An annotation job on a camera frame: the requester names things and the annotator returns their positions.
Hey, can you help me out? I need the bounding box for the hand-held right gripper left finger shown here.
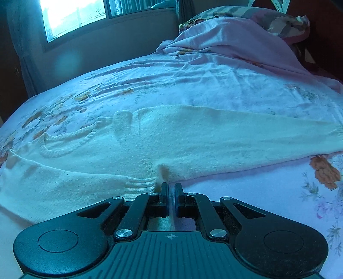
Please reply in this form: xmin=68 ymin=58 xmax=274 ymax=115
xmin=76 ymin=182 xmax=170 ymax=241

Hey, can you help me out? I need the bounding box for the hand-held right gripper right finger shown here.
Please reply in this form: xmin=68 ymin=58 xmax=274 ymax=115
xmin=174 ymin=183 xmax=266 ymax=240

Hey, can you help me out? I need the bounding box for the white knit sweater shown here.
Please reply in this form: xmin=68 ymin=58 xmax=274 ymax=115
xmin=0 ymin=104 xmax=343 ymax=226

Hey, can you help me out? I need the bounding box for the floral pink bedsheet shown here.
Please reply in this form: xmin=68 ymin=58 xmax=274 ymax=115
xmin=0 ymin=50 xmax=343 ymax=279

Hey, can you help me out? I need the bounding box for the pink blanket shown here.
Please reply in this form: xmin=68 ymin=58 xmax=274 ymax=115
xmin=155 ymin=16 xmax=343 ymax=93

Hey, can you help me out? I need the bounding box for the grey curtain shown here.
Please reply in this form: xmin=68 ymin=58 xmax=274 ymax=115
xmin=175 ymin=0 xmax=188 ymax=25
xmin=8 ymin=0 xmax=51 ymax=97

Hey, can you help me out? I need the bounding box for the floral pillow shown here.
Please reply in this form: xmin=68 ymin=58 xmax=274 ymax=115
xmin=179 ymin=6 xmax=311 ymax=41

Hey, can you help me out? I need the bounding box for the window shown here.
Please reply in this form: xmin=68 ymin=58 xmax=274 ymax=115
xmin=38 ymin=0 xmax=177 ymax=51

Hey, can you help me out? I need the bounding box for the dark wooden wardrobe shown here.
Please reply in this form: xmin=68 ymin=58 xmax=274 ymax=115
xmin=0 ymin=0 xmax=27 ymax=121

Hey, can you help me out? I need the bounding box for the wooden headboard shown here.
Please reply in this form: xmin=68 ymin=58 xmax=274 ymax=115
xmin=288 ymin=0 xmax=343 ymax=78

